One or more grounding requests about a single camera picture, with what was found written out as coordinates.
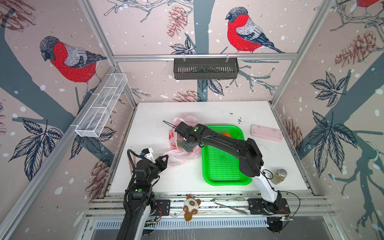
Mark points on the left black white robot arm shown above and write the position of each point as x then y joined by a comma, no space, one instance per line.
139,199

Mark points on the metal tongs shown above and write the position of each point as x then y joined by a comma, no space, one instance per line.
239,211

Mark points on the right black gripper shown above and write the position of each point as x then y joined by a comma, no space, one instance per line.
182,129

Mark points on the pink plastic bag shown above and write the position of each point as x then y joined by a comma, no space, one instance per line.
177,155

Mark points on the green plastic basket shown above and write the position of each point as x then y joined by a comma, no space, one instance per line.
222,169

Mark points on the brown white plush toy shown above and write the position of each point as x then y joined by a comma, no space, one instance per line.
191,207

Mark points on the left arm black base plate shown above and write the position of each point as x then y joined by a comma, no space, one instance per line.
162,208

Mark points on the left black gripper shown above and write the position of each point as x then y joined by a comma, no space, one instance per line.
160,162

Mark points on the white wire mesh shelf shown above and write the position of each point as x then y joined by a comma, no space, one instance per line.
99,112

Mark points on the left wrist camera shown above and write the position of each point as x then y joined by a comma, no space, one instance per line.
148,154

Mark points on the black hanging wire basket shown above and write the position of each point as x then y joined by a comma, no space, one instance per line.
206,68

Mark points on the small glass jar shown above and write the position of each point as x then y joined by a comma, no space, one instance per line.
279,176

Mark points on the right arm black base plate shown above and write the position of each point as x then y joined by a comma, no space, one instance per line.
262,207

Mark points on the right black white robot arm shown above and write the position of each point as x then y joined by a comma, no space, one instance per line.
246,151

